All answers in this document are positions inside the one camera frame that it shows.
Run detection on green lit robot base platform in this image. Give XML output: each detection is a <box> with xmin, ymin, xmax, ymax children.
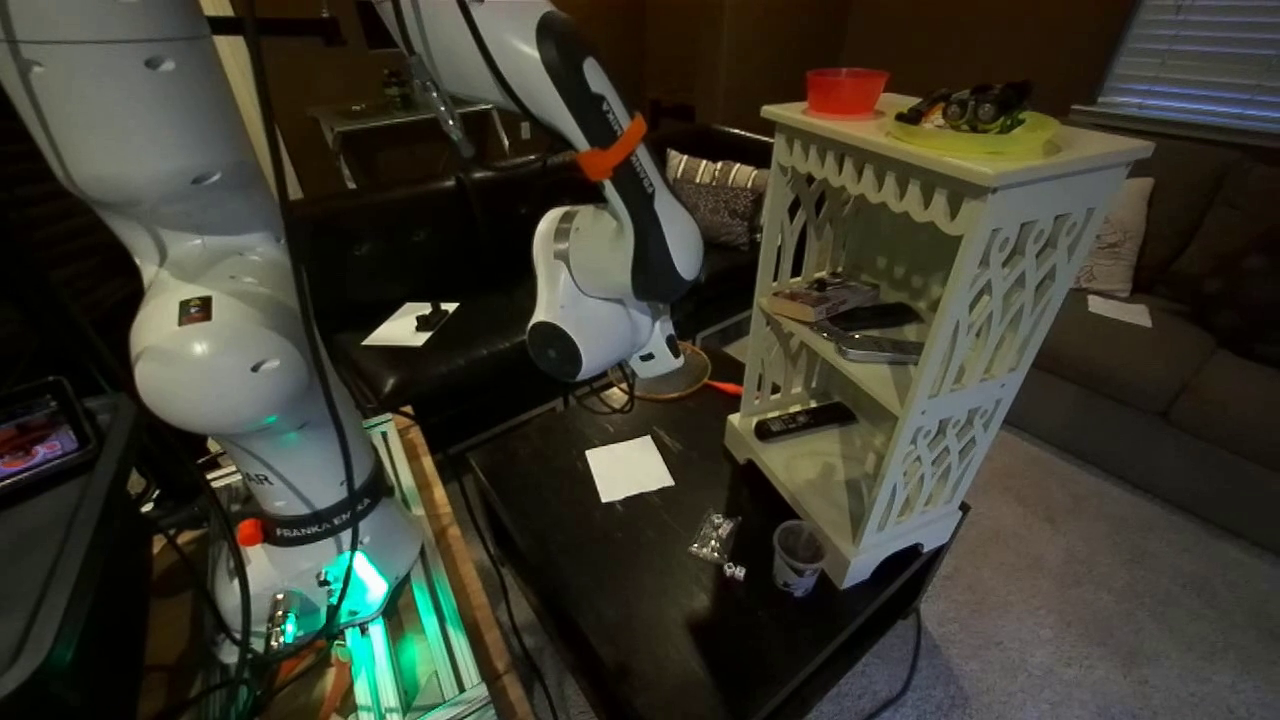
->
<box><xmin>198</xmin><ymin>406</ymin><xmax>538</xmax><ymax>720</ymax></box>

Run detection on orange plastic bowl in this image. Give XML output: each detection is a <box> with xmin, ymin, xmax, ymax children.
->
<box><xmin>806</xmin><ymin>60</ymin><xmax>893</xmax><ymax>118</ymax></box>

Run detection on white paper card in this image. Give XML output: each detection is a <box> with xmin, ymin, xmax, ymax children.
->
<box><xmin>582</xmin><ymin>432</ymin><xmax>679</xmax><ymax>509</ymax></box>

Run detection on black remote control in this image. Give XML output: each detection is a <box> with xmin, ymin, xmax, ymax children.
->
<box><xmin>752</xmin><ymin>394</ymin><xmax>866</xmax><ymax>444</ymax></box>

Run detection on patterned throw pillow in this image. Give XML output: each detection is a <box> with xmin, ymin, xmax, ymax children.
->
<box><xmin>664</xmin><ymin>146</ymin><xmax>774</xmax><ymax>253</ymax></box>

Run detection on plastic bag with dice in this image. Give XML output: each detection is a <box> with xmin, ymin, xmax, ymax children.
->
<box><xmin>687</xmin><ymin>509</ymin><xmax>746</xmax><ymax>562</ymax></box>

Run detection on black leather ottoman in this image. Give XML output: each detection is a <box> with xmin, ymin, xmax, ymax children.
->
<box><xmin>271</xmin><ymin>142</ymin><xmax>764</xmax><ymax>457</ymax></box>

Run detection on white lattice shelf unit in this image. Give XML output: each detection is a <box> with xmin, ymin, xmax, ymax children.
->
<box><xmin>719</xmin><ymin>86</ymin><xmax>1162</xmax><ymax>593</ymax></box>

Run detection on clear plastic cup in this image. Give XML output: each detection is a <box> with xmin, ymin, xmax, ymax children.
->
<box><xmin>774</xmin><ymin>517</ymin><xmax>833</xmax><ymax>601</ymax></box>

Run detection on white paper sheet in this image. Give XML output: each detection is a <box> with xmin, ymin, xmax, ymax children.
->
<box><xmin>357</xmin><ymin>296</ymin><xmax>464</xmax><ymax>352</ymax></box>

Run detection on dark console table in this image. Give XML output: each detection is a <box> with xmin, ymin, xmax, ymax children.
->
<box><xmin>315</xmin><ymin>95</ymin><xmax>515</xmax><ymax>191</ymax></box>

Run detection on dark jumbled small objects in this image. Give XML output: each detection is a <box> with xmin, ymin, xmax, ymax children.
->
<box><xmin>893</xmin><ymin>74</ymin><xmax>1040</xmax><ymax>136</ymax></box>

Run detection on white panel door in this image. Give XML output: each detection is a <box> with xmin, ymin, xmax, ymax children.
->
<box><xmin>198</xmin><ymin>0</ymin><xmax>294</xmax><ymax>203</ymax></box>

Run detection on green plate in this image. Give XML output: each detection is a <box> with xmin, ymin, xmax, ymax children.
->
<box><xmin>887</xmin><ymin>104</ymin><xmax>1074</xmax><ymax>161</ymax></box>

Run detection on small white paper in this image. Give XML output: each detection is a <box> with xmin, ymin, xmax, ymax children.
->
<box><xmin>1085</xmin><ymin>286</ymin><xmax>1162</xmax><ymax>331</ymax></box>

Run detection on light sofa cushion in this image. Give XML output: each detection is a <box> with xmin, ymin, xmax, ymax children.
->
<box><xmin>1076</xmin><ymin>170</ymin><xmax>1162</xmax><ymax>298</ymax></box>

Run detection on grey sofa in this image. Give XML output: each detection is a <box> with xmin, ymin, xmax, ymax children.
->
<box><xmin>1004</xmin><ymin>132</ymin><xmax>1280</xmax><ymax>556</ymax></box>

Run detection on black equipment cart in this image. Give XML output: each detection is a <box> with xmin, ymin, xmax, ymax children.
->
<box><xmin>0</xmin><ymin>296</ymin><xmax>155</xmax><ymax>720</ymax></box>

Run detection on tablet with lit screen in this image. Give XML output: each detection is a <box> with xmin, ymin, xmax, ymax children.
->
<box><xmin>0</xmin><ymin>385</ymin><xmax>102</xmax><ymax>499</ymax></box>

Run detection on white window blinds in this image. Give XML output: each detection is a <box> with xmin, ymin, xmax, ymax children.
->
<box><xmin>1074</xmin><ymin>0</ymin><xmax>1280</xmax><ymax>146</ymax></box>

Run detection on orange cable band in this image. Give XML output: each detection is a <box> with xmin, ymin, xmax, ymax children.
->
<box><xmin>577</xmin><ymin>107</ymin><xmax>652</xmax><ymax>186</ymax></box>

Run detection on black power cable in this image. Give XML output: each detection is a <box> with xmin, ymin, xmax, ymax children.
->
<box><xmin>866</xmin><ymin>605</ymin><xmax>933</xmax><ymax>720</ymax></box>

